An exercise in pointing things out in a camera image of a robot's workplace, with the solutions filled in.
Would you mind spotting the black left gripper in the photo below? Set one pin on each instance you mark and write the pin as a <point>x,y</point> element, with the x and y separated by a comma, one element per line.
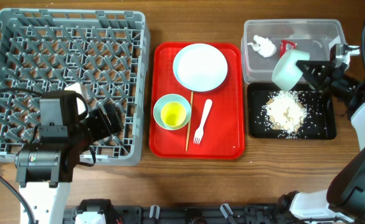
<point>103,129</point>

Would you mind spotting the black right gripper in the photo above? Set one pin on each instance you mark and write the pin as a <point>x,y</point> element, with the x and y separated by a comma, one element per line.
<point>325,69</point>

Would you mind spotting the white plastic fork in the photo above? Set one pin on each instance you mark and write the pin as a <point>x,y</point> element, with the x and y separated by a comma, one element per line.
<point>200,130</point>

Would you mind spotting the rice food waste pile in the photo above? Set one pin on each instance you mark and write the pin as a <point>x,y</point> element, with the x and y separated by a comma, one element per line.
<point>285,112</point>

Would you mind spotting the grey dishwasher rack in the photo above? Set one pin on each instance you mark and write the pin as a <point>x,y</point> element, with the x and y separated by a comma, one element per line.
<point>50,49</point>

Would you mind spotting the white label sticker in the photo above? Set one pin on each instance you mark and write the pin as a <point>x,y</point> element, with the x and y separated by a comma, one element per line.
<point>335,41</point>

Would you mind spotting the yellow plastic cup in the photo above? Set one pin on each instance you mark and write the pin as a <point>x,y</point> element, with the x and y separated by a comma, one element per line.
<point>173,115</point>

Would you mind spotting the red plastic tray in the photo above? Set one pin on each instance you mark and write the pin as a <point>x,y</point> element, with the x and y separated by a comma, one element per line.
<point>224,131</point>

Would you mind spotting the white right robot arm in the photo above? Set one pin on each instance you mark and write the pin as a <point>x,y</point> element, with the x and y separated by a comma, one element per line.
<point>344,200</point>

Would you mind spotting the red snack wrapper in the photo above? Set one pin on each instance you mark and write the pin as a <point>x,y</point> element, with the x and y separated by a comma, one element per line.
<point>286,45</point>

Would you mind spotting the pale green bowl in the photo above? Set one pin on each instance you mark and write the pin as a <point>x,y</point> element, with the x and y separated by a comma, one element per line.
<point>286,74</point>

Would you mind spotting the white round plate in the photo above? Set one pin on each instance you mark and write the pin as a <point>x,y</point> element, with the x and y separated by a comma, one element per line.
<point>200,67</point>

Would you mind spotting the white tissue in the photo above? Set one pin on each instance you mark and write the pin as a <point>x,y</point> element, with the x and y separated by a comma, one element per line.
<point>263,46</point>

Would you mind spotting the wooden chopstick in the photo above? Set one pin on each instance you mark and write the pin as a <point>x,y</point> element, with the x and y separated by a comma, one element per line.
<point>189,123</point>

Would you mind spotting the black food waste tray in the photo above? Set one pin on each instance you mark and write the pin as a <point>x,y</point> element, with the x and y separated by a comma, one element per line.
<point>319,123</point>

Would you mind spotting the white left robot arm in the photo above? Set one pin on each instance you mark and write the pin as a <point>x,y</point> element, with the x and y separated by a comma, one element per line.
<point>45,167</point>

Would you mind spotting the pale blue bowl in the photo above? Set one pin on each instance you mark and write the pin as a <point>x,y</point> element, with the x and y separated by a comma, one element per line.
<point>166,99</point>

